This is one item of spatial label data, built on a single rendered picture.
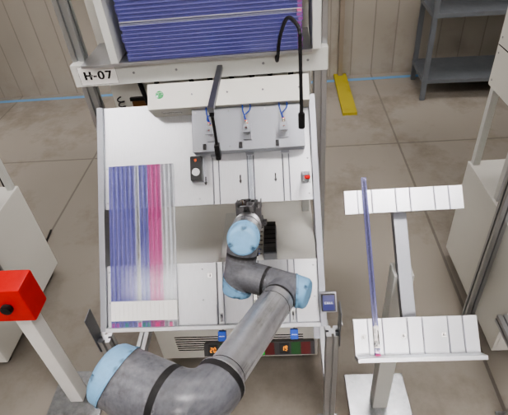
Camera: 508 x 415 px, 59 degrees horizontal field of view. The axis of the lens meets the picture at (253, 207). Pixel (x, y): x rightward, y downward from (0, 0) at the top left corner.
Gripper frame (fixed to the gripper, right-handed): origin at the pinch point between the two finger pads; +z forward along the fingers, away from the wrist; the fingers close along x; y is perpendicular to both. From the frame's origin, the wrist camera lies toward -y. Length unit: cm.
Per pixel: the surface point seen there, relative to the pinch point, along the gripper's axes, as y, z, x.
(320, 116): 29.1, 17.6, -23.3
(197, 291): -21.9, -5.0, 18.3
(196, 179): 12.7, -0.4, 16.5
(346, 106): 36, 266, -67
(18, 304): -27, 3, 82
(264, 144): 21.9, 0.6, -4.9
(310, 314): -29.4, -7.2, -16.4
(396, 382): -85, 43, -54
